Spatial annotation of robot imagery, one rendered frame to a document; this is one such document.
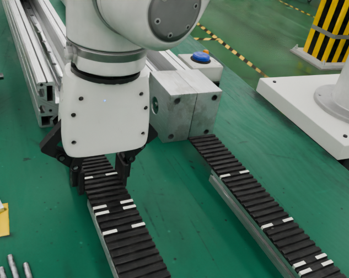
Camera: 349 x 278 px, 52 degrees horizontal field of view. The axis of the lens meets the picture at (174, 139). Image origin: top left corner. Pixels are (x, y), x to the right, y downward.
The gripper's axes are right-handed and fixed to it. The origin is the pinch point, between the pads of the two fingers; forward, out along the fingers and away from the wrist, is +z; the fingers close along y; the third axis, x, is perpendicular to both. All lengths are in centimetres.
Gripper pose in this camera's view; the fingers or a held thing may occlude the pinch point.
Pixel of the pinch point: (100, 174)
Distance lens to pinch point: 49.0
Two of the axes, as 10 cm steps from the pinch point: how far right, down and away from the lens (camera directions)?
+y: 8.9, -1.3, 4.4
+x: -4.3, -5.6, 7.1
